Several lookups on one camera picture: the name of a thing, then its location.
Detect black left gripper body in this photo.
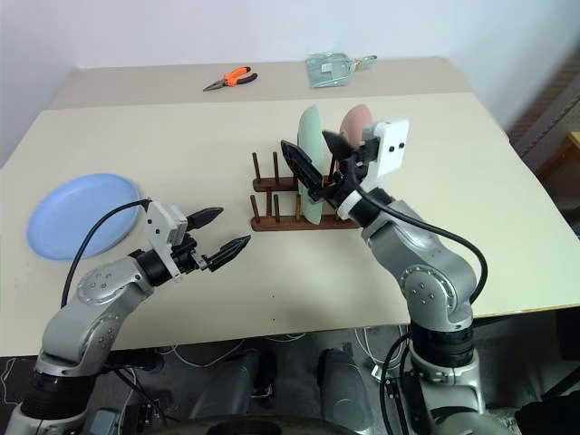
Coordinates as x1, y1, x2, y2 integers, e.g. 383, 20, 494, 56
173, 234, 215, 276

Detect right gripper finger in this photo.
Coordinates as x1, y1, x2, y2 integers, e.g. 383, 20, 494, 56
321, 130, 360, 161
280, 139, 326, 203

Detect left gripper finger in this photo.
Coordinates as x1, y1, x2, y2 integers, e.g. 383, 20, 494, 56
187, 207, 225, 233
208, 234, 252, 274

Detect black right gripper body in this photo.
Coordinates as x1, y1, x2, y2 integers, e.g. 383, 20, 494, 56
312, 137, 381, 210

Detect wooden dish rack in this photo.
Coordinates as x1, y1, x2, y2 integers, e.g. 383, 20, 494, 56
249, 150, 364, 233

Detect pink plate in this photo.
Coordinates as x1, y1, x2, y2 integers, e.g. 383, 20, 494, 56
340, 103, 375, 142

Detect green plate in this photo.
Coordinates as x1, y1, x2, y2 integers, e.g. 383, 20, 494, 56
295, 104, 327, 226

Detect blue plate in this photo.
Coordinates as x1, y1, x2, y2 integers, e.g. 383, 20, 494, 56
25, 172, 142, 262

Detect dark rounded shape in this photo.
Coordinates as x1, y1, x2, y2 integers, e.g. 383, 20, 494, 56
318, 347, 373, 426
216, 349, 278, 411

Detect dark curved robot torso rim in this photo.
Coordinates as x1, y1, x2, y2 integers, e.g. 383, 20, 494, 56
179, 412, 411, 435

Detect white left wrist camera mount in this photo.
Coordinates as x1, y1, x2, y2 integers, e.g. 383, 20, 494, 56
145, 199, 189, 283

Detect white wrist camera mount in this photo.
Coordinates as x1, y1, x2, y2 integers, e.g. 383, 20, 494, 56
145, 199, 189, 283
336, 118, 412, 219

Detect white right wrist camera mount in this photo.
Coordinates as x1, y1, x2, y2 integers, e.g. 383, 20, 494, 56
336, 118, 412, 219

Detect white cable under table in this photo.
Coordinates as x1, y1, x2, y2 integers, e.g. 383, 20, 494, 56
156, 333, 305, 369
353, 324, 411, 369

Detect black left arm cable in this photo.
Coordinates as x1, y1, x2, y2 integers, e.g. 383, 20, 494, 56
60, 198, 151, 310

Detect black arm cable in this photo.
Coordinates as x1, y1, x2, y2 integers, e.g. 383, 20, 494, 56
60, 198, 151, 310
356, 188, 489, 305

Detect orange handled pliers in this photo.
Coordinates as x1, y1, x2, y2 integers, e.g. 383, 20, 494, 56
201, 65, 259, 93

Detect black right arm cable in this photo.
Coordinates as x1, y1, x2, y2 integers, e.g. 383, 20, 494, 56
356, 188, 489, 305

